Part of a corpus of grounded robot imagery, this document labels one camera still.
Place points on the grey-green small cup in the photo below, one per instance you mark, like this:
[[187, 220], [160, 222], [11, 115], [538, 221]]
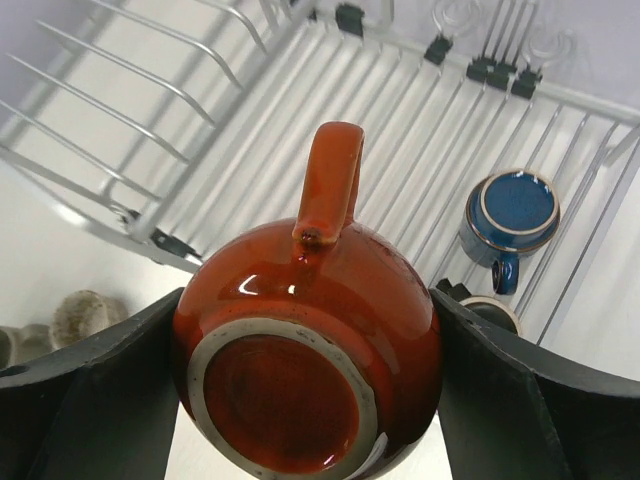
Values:
[[19, 345]]

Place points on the silver wire dish rack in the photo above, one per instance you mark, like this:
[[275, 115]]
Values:
[[436, 126]]

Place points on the brown mug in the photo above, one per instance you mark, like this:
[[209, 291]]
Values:
[[493, 311]]

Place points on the dark blue mug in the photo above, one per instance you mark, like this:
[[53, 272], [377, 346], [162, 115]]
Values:
[[508, 216]]

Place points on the beige speckled cup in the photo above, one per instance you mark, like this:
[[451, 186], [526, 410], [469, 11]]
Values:
[[82, 314]]

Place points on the tall white wire rack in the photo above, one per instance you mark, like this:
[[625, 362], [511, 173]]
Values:
[[118, 120]]

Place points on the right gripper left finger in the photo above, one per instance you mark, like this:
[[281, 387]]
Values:
[[102, 408]]

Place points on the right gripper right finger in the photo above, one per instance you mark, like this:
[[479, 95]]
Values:
[[510, 409]]

